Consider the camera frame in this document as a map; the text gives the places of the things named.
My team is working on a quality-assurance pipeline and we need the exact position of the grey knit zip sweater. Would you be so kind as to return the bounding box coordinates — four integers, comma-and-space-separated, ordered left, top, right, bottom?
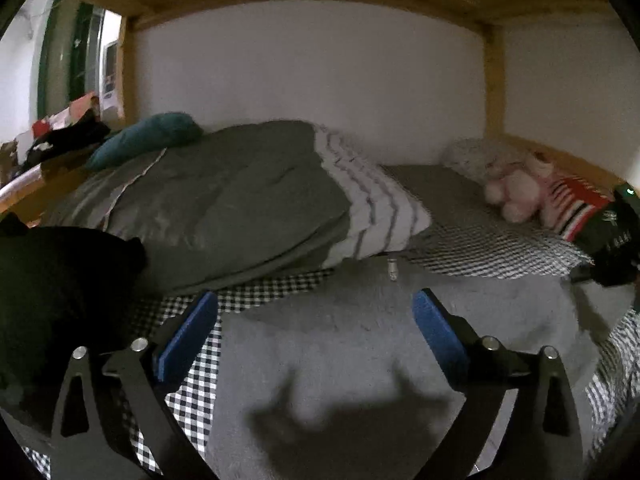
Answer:
204, 253, 637, 480

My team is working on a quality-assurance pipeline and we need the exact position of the white speckled pillow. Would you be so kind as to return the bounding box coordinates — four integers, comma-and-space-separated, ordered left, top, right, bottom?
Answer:
439, 139, 523, 184

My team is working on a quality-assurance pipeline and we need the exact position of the red white striped cloth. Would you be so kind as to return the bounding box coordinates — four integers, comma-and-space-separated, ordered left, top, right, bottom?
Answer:
540, 172, 612, 242

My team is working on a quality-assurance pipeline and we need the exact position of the black white gingham bedsheet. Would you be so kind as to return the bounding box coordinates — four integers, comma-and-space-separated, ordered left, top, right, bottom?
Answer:
19, 268, 640, 480

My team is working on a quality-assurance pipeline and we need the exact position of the clutter of clothes on desk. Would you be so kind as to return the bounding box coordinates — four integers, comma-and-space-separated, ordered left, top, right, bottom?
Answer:
1, 92, 111, 185

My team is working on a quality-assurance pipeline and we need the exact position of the grey checked pillow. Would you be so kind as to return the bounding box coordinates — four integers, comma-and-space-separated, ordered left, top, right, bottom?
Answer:
385, 165, 590, 280

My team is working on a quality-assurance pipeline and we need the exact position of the pink plush toy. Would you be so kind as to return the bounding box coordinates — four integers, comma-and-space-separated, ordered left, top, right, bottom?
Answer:
484, 152, 554, 224

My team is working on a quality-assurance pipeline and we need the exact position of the stack of dark folded clothes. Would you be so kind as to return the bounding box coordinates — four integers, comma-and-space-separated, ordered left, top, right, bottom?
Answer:
1, 214, 149, 434

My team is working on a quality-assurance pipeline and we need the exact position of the teal pillow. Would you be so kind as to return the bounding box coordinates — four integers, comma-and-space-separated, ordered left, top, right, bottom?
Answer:
86, 112, 204, 171

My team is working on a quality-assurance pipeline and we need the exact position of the dark grey striped duvet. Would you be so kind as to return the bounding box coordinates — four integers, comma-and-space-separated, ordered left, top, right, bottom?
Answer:
44, 120, 431, 296

